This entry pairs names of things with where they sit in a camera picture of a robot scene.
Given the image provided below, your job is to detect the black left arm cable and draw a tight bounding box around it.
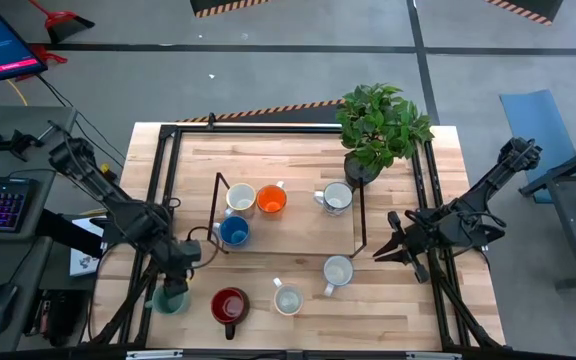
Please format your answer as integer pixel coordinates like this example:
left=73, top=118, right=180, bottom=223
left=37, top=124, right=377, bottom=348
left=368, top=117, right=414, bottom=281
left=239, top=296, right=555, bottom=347
left=186, top=225, right=220, bottom=270

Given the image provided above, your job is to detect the blue mug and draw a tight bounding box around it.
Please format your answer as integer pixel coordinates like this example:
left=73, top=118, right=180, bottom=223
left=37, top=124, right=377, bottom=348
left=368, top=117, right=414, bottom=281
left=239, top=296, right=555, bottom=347
left=211, top=214, right=252, bottom=249

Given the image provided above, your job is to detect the silver bar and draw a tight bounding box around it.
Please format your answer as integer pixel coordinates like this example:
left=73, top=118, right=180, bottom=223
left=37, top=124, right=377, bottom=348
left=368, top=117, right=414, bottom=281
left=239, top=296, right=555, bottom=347
left=406, top=351, right=463, bottom=360
left=126, top=349, right=184, bottom=360

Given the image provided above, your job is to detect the red and black broom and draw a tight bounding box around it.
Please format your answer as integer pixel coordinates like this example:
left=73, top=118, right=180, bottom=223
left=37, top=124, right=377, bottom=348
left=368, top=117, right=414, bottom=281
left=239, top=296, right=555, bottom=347
left=27, top=0, right=96, bottom=44

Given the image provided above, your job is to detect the wooden shelf black metal frame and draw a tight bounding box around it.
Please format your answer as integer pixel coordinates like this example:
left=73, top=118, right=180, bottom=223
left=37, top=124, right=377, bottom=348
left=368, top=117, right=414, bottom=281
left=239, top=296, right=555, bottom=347
left=206, top=171, right=369, bottom=257

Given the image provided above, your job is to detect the black computer case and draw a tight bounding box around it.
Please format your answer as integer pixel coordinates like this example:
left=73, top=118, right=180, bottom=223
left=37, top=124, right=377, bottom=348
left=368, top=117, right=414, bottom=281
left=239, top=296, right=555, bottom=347
left=21, top=287, right=90, bottom=347

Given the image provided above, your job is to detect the black aluminium table frame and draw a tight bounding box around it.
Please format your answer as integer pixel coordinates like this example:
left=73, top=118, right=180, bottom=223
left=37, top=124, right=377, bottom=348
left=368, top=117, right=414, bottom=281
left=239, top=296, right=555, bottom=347
left=87, top=113, right=507, bottom=351

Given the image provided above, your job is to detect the black hazard striped board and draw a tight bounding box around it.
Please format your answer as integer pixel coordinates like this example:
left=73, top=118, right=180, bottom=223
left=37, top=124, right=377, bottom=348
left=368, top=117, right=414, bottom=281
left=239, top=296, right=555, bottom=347
left=174, top=98, right=345, bottom=125
left=189, top=0, right=275, bottom=19
left=482, top=0, right=565, bottom=27

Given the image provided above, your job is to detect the potted green plant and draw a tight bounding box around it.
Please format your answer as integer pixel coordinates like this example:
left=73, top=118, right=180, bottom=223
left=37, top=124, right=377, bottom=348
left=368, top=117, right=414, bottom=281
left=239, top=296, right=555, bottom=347
left=335, top=82, right=435, bottom=189

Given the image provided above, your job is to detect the yellow cable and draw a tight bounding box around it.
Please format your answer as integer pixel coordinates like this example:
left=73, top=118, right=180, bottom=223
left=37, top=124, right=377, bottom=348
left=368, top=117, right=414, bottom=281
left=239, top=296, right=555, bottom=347
left=6, top=78, right=29, bottom=107

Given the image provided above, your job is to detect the black monitor cable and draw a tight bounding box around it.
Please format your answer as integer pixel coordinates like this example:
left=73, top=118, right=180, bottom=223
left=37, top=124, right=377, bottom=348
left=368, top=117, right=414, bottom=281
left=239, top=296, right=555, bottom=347
left=35, top=73, right=128, bottom=164

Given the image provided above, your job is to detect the cream mug yellow rim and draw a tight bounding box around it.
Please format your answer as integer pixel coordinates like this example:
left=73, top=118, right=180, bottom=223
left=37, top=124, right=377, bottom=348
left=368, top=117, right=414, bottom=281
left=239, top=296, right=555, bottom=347
left=223, top=182, right=258, bottom=219

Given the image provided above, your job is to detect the black padded bar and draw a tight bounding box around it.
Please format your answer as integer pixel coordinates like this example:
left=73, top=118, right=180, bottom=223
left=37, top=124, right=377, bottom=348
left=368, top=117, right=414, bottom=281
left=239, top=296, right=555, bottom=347
left=35, top=208, right=105, bottom=259

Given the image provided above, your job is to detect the red mug black handle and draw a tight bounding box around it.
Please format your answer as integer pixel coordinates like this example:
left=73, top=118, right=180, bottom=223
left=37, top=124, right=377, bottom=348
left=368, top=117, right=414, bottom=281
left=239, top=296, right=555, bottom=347
left=210, top=286, right=251, bottom=342

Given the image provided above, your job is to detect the red plastic dustpan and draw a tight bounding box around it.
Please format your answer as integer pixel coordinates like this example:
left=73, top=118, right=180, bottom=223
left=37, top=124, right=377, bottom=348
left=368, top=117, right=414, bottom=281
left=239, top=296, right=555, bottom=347
left=15, top=43, right=69, bottom=82

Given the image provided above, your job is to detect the small white mug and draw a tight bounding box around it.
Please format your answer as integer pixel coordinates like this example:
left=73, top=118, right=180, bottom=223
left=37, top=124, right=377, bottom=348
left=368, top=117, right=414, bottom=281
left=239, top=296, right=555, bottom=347
left=272, top=277, right=306, bottom=318

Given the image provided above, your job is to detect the orange mug white handle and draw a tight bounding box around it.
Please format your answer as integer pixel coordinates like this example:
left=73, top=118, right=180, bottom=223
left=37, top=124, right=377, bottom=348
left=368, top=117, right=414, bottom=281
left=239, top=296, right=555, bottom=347
left=255, top=180, right=289, bottom=215

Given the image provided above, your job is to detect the green mug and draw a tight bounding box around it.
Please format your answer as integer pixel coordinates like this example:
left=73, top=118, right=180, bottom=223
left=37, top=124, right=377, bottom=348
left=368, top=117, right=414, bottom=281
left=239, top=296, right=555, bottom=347
left=143, top=284, right=191, bottom=317

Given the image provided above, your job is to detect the grey mug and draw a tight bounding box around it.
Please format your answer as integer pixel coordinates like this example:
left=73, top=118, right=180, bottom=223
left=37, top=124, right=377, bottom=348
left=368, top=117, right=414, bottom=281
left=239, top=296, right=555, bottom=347
left=322, top=254, right=356, bottom=298

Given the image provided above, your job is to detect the white printed box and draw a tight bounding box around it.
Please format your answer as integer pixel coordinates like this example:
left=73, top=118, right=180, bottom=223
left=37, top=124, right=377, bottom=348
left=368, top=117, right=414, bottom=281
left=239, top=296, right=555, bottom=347
left=69, top=217, right=105, bottom=278

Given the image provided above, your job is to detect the black clamp mount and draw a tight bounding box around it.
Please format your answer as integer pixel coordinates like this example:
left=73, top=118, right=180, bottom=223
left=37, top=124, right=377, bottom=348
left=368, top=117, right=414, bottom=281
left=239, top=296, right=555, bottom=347
left=0, top=128, right=45, bottom=162

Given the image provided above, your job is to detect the white mug dark pattern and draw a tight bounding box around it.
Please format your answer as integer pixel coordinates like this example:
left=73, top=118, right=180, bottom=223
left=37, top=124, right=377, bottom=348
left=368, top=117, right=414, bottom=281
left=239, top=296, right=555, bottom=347
left=313, top=181, right=354, bottom=217

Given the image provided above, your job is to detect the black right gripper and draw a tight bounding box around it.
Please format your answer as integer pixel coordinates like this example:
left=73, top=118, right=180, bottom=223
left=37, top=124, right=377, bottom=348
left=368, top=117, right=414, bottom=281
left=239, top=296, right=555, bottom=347
left=372, top=211, right=442, bottom=285

